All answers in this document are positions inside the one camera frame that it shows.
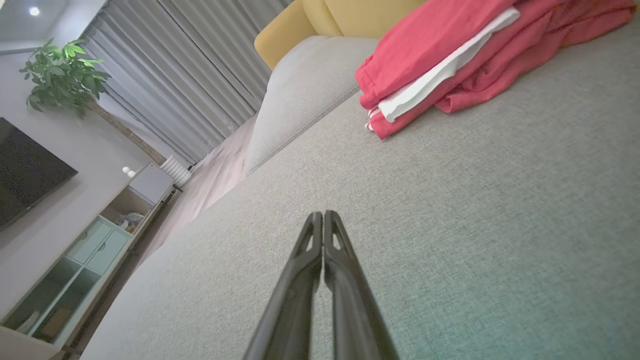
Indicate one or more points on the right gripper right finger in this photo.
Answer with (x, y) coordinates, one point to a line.
(355, 305)

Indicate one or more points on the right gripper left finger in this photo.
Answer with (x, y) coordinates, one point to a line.
(292, 295)

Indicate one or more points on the red and white jersey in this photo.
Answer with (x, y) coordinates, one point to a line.
(420, 55)

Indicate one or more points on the red shorts with number print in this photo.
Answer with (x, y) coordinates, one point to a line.
(560, 35)

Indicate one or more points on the grey fabric sofa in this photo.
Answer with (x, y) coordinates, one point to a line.
(450, 225)

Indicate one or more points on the white ribbed plant pot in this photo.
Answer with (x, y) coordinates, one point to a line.
(176, 170)

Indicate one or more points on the grey plush toy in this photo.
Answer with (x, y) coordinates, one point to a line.
(131, 220)

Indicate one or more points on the small white ornament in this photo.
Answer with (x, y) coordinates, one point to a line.
(128, 172)

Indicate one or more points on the grey sofa cushion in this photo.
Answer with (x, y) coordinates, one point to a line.
(310, 90)

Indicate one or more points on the long low media cabinet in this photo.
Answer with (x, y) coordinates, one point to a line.
(90, 255)

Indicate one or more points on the grey pleated curtain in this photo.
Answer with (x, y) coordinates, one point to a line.
(200, 65)

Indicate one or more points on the yellow upholstered seat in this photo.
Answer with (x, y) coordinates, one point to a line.
(350, 17)

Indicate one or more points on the black flat television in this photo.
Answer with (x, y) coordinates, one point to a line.
(25, 170)

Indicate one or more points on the green potted tree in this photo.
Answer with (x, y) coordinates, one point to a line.
(65, 75)

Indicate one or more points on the round ceiling light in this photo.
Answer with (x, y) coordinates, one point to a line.
(34, 11)

